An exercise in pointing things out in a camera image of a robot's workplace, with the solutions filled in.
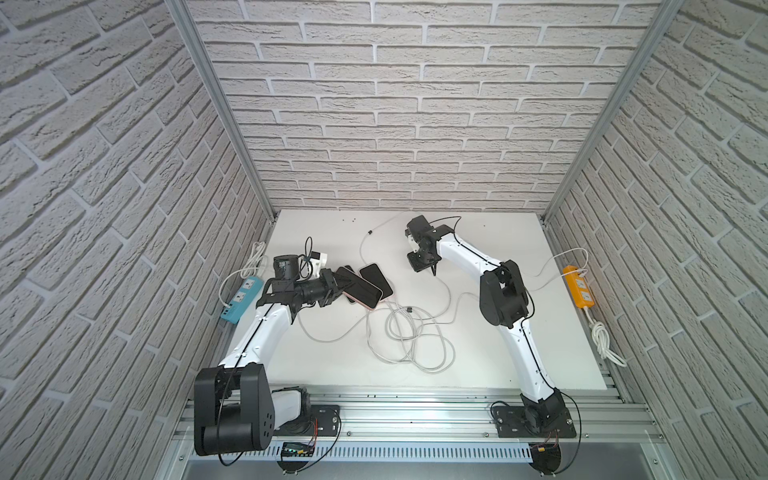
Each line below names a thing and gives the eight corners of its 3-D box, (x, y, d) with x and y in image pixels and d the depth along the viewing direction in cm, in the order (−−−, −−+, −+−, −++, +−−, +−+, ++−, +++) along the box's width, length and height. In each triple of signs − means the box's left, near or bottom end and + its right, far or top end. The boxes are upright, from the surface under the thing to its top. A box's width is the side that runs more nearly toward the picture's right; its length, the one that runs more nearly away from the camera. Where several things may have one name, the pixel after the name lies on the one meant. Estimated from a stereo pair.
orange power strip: (575, 307, 97) (579, 304, 95) (559, 268, 107) (562, 265, 105) (594, 307, 97) (598, 304, 95) (576, 269, 107) (579, 265, 105)
